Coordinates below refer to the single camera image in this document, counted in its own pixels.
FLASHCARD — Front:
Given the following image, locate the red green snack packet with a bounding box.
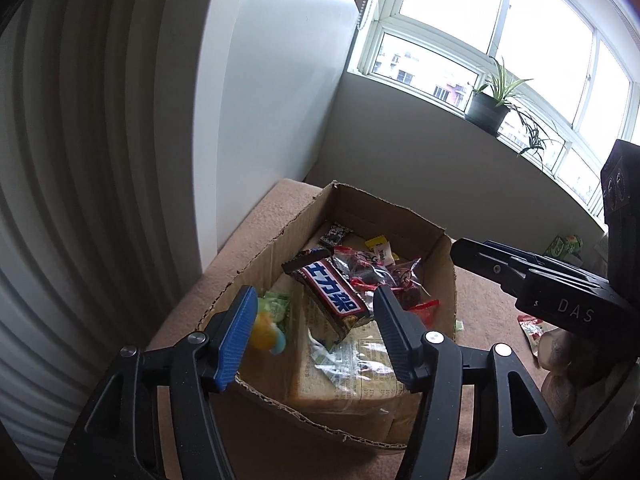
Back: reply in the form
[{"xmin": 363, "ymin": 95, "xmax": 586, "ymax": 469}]
[{"xmin": 517, "ymin": 314, "xmax": 557, "ymax": 357}]

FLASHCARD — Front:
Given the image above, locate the black white patterned packet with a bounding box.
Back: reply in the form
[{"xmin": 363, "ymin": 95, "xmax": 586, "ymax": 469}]
[{"xmin": 320, "ymin": 222, "xmax": 354, "ymax": 249}]

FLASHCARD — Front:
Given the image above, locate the clear red-edged dried fruit packet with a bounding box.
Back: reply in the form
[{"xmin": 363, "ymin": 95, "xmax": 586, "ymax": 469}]
[
  {"xmin": 372, "ymin": 257, "xmax": 441, "ymax": 323},
  {"xmin": 332, "ymin": 245, "xmax": 396, "ymax": 291}
]

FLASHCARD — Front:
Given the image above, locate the light green snack packet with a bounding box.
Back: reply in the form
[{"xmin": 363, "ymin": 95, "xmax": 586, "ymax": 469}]
[{"xmin": 260, "ymin": 287, "xmax": 294, "ymax": 327}]

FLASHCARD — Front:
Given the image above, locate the green snack carton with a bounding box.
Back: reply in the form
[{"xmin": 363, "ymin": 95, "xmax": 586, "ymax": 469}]
[{"xmin": 544, "ymin": 234, "xmax": 584, "ymax": 262}]

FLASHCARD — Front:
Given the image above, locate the white-framed window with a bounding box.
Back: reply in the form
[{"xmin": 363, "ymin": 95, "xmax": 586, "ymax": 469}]
[{"xmin": 345, "ymin": 0, "xmax": 640, "ymax": 221}]

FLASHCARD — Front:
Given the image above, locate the person's right hand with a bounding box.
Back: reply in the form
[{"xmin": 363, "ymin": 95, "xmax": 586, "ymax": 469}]
[{"xmin": 536, "ymin": 329, "xmax": 608, "ymax": 433}]

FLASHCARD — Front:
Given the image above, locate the cardboard box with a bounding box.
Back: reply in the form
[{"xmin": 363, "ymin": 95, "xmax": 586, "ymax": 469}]
[{"xmin": 202, "ymin": 180, "xmax": 458, "ymax": 452}]

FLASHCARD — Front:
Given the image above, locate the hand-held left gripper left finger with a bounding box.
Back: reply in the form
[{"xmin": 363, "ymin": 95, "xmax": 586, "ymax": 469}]
[{"xmin": 52, "ymin": 285, "xmax": 259, "ymax": 480}]

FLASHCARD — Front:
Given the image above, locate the yellow blue candy packet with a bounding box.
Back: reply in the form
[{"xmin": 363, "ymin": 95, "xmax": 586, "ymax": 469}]
[{"xmin": 250, "ymin": 310, "xmax": 290, "ymax": 357}]

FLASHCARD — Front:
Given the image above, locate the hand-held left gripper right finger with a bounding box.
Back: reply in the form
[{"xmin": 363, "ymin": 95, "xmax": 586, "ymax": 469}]
[{"xmin": 372, "ymin": 285, "xmax": 583, "ymax": 480}]

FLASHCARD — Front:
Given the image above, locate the potted spider plant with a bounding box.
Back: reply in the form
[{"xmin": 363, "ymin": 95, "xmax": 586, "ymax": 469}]
[{"xmin": 465, "ymin": 57, "xmax": 563, "ymax": 171}]

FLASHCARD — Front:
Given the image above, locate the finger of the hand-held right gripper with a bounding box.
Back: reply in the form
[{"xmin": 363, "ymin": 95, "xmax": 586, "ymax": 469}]
[
  {"xmin": 450, "ymin": 237, "xmax": 533, "ymax": 302},
  {"xmin": 482, "ymin": 240, "xmax": 610, "ymax": 283}
]

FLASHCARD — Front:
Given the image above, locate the clear-wrapped sliced bread packet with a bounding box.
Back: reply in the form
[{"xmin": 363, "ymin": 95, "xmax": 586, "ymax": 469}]
[{"xmin": 290, "ymin": 280, "xmax": 417, "ymax": 417}]

